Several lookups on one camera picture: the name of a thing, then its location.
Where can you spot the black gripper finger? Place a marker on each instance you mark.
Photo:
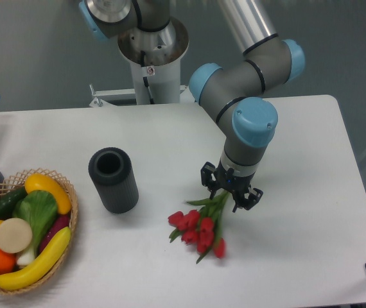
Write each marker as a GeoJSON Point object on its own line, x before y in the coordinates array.
{"type": "Point", "coordinates": [207, 178]}
{"type": "Point", "coordinates": [246, 202]}

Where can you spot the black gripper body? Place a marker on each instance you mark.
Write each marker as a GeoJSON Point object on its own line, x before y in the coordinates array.
{"type": "Point", "coordinates": [227, 180]}

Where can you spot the red tulip bouquet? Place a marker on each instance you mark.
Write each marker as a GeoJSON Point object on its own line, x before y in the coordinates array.
{"type": "Point", "coordinates": [201, 226]}

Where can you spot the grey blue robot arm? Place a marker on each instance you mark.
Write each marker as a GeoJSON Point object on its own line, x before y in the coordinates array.
{"type": "Point", "coordinates": [231, 97]}

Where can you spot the dark grey ribbed vase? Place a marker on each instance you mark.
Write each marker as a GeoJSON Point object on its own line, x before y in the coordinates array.
{"type": "Point", "coordinates": [111, 172]}

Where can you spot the purple sweet potato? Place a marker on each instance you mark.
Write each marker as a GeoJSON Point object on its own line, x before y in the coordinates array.
{"type": "Point", "coordinates": [61, 222]}

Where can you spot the green bok choy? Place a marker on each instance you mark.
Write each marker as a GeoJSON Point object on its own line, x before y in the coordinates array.
{"type": "Point", "coordinates": [39, 209]}

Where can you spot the yellow banana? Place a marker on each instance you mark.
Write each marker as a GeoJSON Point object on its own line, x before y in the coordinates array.
{"type": "Point", "coordinates": [40, 266]}

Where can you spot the woven wicker basket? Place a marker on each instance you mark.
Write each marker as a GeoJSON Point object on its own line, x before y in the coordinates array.
{"type": "Point", "coordinates": [16, 181]}

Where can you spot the beige round radish slice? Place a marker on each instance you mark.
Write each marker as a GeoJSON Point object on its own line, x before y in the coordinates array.
{"type": "Point", "coordinates": [15, 235]}

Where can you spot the green cucumber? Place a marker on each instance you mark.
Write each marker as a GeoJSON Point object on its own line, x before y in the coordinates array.
{"type": "Point", "coordinates": [9, 201]}

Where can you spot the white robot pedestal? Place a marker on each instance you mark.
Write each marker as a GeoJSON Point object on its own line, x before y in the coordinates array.
{"type": "Point", "coordinates": [154, 59]}

